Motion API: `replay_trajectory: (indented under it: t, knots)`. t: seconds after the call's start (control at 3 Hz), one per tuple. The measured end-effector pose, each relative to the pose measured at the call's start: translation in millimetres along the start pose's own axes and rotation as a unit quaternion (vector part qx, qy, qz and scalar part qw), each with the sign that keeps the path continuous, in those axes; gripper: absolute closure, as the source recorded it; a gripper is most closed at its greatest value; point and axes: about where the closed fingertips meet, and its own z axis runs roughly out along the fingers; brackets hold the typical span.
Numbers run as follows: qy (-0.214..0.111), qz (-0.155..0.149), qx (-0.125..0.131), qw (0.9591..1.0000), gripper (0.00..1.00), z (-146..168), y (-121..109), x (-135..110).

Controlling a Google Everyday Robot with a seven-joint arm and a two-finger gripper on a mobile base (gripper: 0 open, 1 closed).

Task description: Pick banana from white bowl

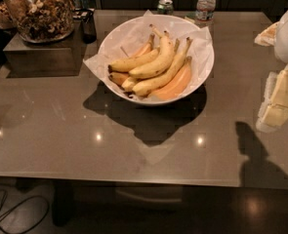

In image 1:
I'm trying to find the dark square pedestal box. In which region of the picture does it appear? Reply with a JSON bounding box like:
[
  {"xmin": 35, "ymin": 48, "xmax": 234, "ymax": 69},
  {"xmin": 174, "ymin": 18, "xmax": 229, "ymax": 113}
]
[{"xmin": 4, "ymin": 20, "xmax": 86, "ymax": 77}]

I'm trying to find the green soda can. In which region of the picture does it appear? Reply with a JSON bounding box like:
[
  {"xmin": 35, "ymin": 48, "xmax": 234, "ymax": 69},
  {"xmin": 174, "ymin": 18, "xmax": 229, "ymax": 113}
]
[{"xmin": 157, "ymin": 0, "xmax": 174, "ymax": 15}]

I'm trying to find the left yellow banana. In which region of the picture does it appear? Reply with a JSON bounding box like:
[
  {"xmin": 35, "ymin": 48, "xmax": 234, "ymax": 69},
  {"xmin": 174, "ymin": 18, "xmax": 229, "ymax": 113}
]
[{"xmin": 108, "ymin": 48, "xmax": 159, "ymax": 72}]

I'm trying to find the orange-tinted back banana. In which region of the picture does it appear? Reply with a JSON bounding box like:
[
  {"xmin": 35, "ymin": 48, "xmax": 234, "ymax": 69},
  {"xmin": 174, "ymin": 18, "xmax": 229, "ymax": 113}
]
[{"xmin": 131, "ymin": 33, "xmax": 154, "ymax": 58}]

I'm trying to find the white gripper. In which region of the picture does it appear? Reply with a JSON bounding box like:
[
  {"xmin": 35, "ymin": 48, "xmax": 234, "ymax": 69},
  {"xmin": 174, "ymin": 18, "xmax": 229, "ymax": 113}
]
[{"xmin": 254, "ymin": 11, "xmax": 288, "ymax": 133}]

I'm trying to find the long yellow banana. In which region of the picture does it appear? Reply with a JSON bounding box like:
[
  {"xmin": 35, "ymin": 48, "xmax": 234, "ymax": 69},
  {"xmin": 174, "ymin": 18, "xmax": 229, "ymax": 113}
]
[{"xmin": 132, "ymin": 38, "xmax": 192, "ymax": 97}]

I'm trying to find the white bowl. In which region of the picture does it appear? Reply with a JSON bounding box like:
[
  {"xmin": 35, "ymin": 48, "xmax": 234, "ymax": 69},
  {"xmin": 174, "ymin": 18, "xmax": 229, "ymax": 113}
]
[{"xmin": 98, "ymin": 14, "xmax": 216, "ymax": 107}]

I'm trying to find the orange-tinted banana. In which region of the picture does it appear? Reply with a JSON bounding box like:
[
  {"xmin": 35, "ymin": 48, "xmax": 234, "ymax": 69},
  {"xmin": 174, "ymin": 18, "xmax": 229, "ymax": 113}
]
[
  {"xmin": 148, "ymin": 57, "xmax": 192, "ymax": 100},
  {"xmin": 131, "ymin": 33, "xmax": 154, "ymax": 58}
]

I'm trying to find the orange-tinted right banana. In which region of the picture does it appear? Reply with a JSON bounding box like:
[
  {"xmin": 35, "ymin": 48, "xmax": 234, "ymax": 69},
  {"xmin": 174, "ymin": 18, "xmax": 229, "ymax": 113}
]
[{"xmin": 148, "ymin": 57, "xmax": 192, "ymax": 100}]

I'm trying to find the small brownish banana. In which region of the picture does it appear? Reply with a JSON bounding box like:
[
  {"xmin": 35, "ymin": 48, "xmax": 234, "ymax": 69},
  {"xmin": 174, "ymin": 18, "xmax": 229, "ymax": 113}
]
[{"xmin": 108, "ymin": 72, "xmax": 129, "ymax": 86}]

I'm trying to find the black scoop cup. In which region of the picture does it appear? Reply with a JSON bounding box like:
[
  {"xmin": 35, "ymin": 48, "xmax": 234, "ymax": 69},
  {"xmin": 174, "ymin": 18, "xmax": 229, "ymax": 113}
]
[{"xmin": 73, "ymin": 9, "xmax": 97, "ymax": 44}]

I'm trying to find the top yellow banana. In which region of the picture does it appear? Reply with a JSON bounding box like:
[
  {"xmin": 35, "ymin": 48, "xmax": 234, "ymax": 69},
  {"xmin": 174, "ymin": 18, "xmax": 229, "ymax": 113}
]
[{"xmin": 129, "ymin": 24, "xmax": 175, "ymax": 79}]

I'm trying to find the glass jar of nuts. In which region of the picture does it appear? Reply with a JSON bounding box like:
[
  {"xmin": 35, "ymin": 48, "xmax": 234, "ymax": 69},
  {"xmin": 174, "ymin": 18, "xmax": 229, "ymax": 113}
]
[{"xmin": 3, "ymin": 0, "xmax": 74, "ymax": 44}]

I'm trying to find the clear plastic water bottle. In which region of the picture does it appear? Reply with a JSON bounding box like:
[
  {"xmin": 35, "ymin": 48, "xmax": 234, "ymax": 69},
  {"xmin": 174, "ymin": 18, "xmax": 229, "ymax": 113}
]
[{"xmin": 195, "ymin": 0, "xmax": 216, "ymax": 26}]

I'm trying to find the short yellow banana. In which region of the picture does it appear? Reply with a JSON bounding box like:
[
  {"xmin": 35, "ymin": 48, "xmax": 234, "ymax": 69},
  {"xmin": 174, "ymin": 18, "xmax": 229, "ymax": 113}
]
[{"xmin": 121, "ymin": 77, "xmax": 140, "ymax": 93}]

